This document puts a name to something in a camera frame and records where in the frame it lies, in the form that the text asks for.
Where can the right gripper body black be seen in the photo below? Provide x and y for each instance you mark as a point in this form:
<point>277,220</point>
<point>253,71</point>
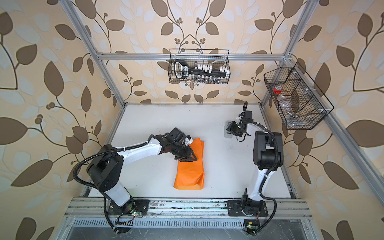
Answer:
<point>239,124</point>

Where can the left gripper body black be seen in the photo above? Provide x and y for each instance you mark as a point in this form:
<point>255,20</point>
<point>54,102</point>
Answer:
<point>180,150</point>

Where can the black wire basket centre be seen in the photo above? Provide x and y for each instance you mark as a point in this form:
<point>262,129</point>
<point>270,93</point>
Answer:
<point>215,57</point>

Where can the black wire basket right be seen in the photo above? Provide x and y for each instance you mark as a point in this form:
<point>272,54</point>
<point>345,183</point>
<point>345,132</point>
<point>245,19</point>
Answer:
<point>303,104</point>

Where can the black tool set in basket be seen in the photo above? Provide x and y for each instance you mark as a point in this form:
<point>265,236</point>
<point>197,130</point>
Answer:
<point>202,72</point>

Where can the black wire basket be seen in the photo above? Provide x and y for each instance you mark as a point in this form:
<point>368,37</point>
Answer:
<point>215,57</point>
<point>303,104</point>

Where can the orange wrapping paper sheet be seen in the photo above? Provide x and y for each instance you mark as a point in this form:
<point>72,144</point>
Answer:
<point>191,175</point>

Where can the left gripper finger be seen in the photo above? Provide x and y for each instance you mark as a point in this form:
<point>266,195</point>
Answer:
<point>190,158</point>
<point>188,152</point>

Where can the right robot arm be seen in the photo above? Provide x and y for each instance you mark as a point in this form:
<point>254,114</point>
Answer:
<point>267,157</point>

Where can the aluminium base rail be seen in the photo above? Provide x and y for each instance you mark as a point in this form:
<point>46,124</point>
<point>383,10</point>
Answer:
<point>205,213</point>

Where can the red capped item in basket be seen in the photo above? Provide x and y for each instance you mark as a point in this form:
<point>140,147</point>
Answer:
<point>277,90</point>

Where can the white tape dispenser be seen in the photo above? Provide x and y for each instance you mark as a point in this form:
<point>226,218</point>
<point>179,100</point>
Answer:
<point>228,134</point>

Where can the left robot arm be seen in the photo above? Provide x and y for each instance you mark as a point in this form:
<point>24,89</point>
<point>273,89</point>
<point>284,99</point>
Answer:
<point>106,167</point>

